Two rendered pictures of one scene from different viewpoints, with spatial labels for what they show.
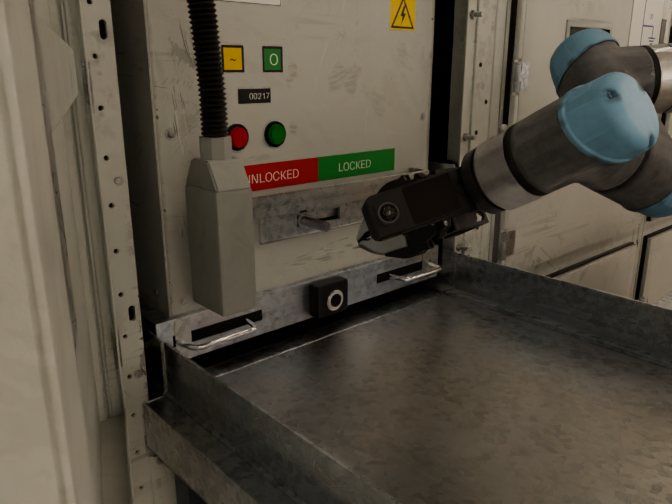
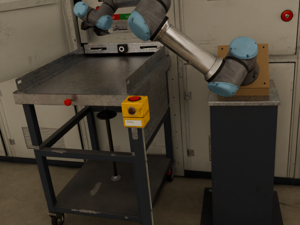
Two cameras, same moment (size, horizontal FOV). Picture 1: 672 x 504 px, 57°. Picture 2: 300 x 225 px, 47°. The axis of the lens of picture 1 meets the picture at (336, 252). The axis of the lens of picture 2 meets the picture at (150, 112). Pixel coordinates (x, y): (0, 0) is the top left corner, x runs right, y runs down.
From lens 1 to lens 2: 193 cm
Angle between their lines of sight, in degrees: 57
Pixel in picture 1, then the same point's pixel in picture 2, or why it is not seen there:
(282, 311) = (111, 49)
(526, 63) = not seen: outside the picture
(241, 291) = (84, 39)
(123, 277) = (72, 33)
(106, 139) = (68, 9)
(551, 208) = (210, 36)
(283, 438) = (62, 58)
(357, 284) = (133, 47)
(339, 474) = (56, 61)
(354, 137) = (130, 9)
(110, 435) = not seen: hidden behind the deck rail
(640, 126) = (76, 11)
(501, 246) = not seen: hidden behind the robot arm
